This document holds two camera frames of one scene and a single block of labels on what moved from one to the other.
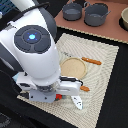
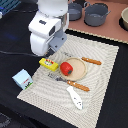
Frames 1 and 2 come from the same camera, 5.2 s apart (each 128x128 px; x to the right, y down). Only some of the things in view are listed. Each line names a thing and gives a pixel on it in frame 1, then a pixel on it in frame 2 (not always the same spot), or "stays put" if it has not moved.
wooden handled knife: x=96 y=62 stays put
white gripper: x=66 y=86 to x=47 y=33
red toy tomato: x=58 y=96 to x=66 y=68
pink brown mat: x=111 y=27 stays put
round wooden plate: x=73 y=67 stays put
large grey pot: x=95 y=14 stays put
